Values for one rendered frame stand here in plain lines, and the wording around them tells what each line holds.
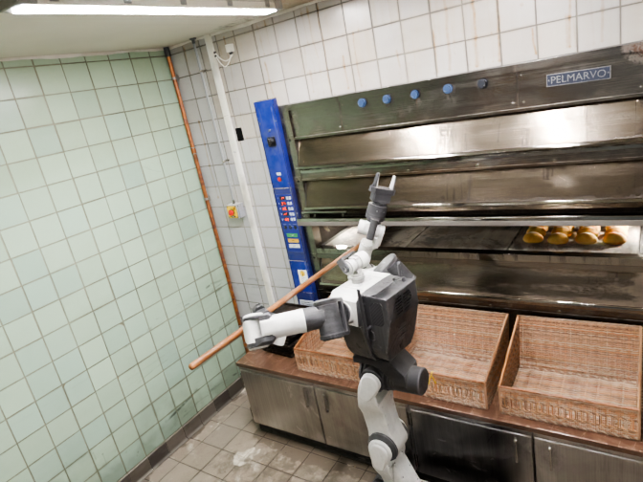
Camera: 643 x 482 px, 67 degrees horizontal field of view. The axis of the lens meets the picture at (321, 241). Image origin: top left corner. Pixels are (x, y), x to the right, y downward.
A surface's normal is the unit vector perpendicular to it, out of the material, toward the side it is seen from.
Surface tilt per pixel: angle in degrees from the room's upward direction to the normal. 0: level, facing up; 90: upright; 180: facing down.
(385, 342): 90
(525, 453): 90
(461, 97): 90
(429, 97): 90
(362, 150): 70
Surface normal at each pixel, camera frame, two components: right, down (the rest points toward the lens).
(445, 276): -0.57, 0.01
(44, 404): 0.83, 0.02
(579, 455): -0.52, 0.36
